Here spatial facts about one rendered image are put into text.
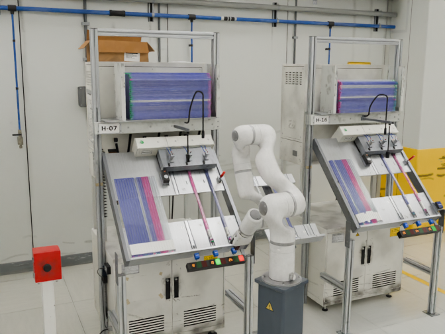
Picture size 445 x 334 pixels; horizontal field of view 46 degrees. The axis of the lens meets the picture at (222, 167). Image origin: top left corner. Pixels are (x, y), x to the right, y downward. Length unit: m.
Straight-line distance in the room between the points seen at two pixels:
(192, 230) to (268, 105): 2.45
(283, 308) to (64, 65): 2.82
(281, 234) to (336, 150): 1.39
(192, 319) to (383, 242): 1.50
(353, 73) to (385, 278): 1.51
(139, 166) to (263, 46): 2.35
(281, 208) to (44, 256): 1.21
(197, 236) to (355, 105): 1.54
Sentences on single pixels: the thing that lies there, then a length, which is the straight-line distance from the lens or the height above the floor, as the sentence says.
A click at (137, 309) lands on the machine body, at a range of 3.24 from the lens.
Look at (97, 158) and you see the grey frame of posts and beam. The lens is 3.13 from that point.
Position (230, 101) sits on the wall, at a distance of 4.96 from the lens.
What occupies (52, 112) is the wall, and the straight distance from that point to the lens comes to 4.52.
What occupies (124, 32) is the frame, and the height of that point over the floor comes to 1.88.
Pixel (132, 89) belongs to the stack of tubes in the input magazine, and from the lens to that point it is 3.07.
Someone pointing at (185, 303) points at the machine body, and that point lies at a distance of 3.33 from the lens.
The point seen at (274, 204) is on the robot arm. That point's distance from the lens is 2.37.
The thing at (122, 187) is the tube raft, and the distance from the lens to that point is 3.00.
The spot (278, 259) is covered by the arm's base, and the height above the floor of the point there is 0.82.
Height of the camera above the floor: 1.69
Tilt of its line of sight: 11 degrees down
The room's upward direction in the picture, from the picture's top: straight up
